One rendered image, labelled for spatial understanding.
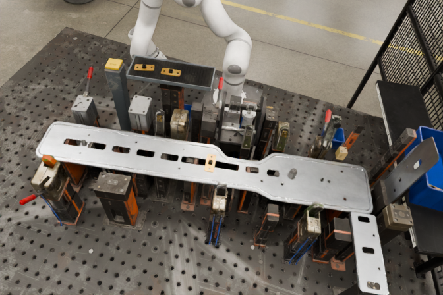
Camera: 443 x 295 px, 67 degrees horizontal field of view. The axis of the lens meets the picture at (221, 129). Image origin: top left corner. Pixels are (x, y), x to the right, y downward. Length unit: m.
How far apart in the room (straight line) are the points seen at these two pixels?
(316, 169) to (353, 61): 2.44
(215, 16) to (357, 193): 0.94
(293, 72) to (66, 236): 2.52
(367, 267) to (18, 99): 1.92
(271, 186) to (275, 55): 2.33
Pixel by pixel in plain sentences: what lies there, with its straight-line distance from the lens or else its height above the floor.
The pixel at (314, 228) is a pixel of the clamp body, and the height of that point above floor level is 1.04.
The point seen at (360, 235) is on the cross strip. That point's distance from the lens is 1.40.
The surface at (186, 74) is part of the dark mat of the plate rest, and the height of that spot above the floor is 1.16.
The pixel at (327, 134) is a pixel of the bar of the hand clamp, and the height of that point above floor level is 1.13.
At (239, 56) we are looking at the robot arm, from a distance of 1.55.
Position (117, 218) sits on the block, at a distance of 1.58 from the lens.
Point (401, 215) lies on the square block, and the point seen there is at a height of 1.06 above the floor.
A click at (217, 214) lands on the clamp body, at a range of 1.29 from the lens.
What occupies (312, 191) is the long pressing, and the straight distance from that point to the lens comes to 1.41.
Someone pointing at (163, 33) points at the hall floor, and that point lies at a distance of 3.66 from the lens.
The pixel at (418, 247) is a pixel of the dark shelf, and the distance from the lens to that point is 1.46.
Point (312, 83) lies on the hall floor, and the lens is 3.34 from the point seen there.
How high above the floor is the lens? 2.17
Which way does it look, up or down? 52 degrees down
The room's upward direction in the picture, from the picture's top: 8 degrees clockwise
